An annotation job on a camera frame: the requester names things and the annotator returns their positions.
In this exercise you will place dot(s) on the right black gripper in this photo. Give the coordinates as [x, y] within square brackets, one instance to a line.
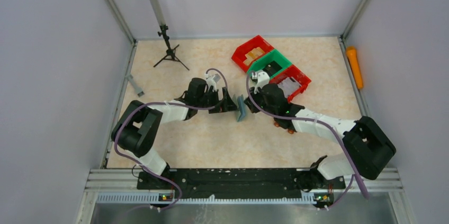
[254, 104]

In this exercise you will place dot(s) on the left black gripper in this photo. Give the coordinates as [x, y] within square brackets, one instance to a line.
[220, 100]

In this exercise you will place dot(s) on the green card holder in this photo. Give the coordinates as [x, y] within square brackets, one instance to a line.
[242, 113]

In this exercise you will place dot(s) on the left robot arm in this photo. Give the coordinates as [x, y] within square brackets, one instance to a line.
[136, 130]

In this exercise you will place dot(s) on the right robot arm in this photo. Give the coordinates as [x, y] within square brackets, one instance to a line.
[366, 148]

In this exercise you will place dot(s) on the yellow toy car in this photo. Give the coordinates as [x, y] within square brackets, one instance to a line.
[286, 125]

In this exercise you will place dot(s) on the clear plastic bags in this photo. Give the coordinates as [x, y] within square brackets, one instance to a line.
[289, 86]

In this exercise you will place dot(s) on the black item in green bin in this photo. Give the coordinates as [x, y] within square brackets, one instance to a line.
[272, 69]

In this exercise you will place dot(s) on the far red bin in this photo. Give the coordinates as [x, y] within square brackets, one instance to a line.
[257, 41]

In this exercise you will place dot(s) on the red bin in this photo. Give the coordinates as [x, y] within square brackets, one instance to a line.
[257, 41]
[295, 73]

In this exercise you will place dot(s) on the near red bin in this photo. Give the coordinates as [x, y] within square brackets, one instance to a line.
[295, 73]

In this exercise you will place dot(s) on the green bin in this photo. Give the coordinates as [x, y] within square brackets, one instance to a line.
[273, 55]

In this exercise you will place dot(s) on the wooden blocks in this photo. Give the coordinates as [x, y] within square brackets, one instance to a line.
[253, 55]

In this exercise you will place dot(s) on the small grey tool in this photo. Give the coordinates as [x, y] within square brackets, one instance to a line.
[138, 90]

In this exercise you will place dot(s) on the orange flashlight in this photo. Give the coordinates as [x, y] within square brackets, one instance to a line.
[351, 54]

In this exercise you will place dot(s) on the black tripod with grey tube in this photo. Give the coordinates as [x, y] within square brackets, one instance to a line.
[163, 28]

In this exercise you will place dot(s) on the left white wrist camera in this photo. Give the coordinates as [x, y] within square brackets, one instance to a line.
[211, 81]

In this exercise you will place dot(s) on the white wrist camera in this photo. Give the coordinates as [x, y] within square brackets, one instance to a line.
[211, 81]
[261, 78]

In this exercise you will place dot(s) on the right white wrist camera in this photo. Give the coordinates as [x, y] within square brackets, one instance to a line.
[261, 78]

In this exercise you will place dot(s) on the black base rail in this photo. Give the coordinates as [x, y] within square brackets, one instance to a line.
[240, 183]

